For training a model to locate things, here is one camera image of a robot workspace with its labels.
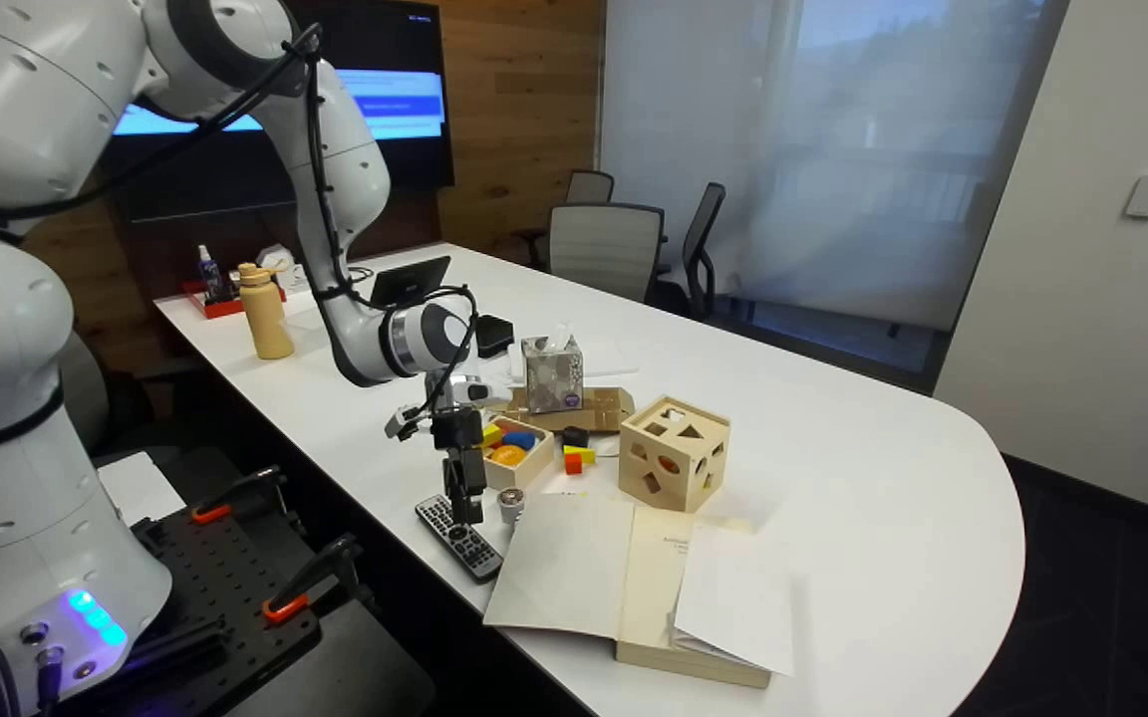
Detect small black box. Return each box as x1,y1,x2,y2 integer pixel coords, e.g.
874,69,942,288
472,310,518,363

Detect flat wooden board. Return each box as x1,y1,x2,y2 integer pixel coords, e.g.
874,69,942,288
488,383,637,440

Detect tan bottle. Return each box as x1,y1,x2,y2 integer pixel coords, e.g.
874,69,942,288
237,259,298,367

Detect wooden tray with coloured blocks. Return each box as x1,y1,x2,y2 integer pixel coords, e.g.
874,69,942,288
474,413,565,499

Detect red tray with small bottle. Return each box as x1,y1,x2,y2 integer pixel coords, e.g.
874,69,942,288
186,238,251,323

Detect white paper sheet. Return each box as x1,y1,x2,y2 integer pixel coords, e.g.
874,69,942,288
90,445,190,530

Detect wooden shape sorter cube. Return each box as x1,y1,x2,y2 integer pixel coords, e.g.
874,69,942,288
615,395,735,518

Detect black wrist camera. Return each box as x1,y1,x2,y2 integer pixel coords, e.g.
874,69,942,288
381,377,496,445

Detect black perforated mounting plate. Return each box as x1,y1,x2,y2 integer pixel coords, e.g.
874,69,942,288
90,503,338,717

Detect black remote control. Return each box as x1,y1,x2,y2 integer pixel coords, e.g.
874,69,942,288
409,493,506,586

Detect black office chair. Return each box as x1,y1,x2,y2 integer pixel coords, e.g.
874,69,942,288
646,178,730,323

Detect small silver cylinder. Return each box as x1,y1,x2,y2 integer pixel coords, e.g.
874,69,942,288
496,481,530,530

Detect crumpled silver bag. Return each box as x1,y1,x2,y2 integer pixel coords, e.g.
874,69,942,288
518,336,589,420

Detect translucent window blind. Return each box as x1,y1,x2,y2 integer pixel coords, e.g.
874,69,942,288
599,0,1071,336

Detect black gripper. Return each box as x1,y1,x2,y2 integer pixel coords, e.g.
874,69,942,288
429,404,492,525

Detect large wall monitor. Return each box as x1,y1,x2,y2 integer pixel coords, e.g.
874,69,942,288
106,0,458,231

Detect grey office chair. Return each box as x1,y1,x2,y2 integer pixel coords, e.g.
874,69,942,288
561,163,619,209
541,201,671,307

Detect blue hardcover book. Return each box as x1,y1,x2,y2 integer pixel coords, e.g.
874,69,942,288
480,486,801,692

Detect black tablet on stand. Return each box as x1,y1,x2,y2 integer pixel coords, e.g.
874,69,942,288
368,252,454,310

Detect black clamp with orange handle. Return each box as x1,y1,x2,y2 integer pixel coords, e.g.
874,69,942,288
186,461,291,530
259,530,368,628

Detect white objects beside bottle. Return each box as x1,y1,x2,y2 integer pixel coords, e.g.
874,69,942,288
251,238,312,300

